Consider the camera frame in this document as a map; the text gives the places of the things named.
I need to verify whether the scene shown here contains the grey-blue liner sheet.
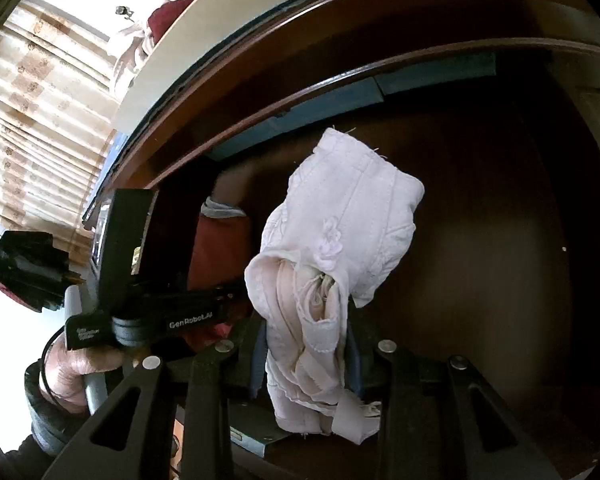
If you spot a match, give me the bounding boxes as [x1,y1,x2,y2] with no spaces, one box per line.
[229,402,295,459]
[207,52,497,163]

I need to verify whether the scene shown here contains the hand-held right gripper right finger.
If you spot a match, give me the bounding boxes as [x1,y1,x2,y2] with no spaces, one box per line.
[346,310,561,480]

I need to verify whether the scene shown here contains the red underwear roll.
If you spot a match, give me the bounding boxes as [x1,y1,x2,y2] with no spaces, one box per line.
[146,0,202,40]

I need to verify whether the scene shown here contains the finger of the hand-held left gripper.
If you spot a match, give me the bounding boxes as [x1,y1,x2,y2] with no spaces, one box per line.
[222,280,255,328]

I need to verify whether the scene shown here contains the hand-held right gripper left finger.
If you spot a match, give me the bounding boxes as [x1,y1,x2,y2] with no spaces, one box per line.
[55,312,271,480]

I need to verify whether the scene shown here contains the red box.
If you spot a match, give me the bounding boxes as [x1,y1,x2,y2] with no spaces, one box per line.
[0,280,34,309]

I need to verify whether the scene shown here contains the person's left forearm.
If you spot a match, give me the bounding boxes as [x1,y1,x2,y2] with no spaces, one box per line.
[2,360,90,480]

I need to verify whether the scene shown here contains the dark wooden drawer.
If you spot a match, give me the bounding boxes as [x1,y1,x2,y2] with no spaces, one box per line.
[145,40,600,480]

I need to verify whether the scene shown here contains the pale pink underwear bundle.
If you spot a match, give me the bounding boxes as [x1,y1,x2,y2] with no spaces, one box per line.
[114,22,153,93]

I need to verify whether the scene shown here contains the gold cardboard tray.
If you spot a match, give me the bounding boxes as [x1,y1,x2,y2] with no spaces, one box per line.
[112,0,353,133]

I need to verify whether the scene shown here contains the dark wooden desk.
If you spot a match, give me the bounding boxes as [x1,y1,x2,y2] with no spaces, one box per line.
[82,0,600,480]

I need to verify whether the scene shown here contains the white embroidered underwear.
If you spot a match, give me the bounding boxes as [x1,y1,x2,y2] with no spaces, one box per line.
[244,127,426,447]

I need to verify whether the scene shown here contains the person's left hand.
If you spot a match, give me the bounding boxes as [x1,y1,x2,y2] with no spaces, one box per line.
[42,342,127,408]

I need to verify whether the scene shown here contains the orange-red underwear grey waistband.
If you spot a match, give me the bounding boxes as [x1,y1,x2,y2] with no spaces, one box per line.
[186,198,254,352]

